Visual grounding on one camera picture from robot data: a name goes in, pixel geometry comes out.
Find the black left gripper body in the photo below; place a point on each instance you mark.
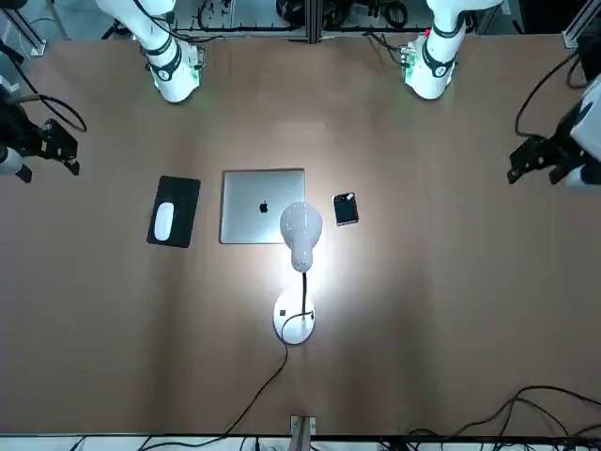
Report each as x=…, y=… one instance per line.
x=563, y=148

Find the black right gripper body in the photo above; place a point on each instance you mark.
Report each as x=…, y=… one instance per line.
x=23, y=131

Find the white mouse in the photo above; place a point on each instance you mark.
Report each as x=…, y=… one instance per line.
x=164, y=222

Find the small black object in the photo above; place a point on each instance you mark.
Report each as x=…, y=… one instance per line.
x=346, y=210

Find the white desk lamp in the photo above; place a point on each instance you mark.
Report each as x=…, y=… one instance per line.
x=303, y=228

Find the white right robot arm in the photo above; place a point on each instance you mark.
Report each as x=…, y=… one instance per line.
x=174, y=80

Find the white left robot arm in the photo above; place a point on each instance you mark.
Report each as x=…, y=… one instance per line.
x=436, y=70

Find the black mouse pad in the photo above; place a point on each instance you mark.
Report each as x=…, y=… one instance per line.
x=185, y=211

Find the silver laptop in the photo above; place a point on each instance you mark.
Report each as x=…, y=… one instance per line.
x=249, y=206

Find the black box device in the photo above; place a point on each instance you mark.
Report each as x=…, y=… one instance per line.
x=590, y=56

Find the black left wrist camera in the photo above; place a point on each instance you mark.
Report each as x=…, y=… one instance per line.
x=559, y=173

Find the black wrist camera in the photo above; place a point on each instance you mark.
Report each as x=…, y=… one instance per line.
x=559, y=173
x=24, y=175

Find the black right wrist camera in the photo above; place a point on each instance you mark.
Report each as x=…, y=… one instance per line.
x=24, y=175

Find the aluminium strut with bracket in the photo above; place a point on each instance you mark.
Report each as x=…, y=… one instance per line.
x=571, y=40
x=38, y=48

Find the aluminium frame post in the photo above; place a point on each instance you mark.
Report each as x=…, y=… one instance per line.
x=313, y=23

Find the aluminium post with bracket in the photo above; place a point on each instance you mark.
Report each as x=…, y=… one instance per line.
x=303, y=430

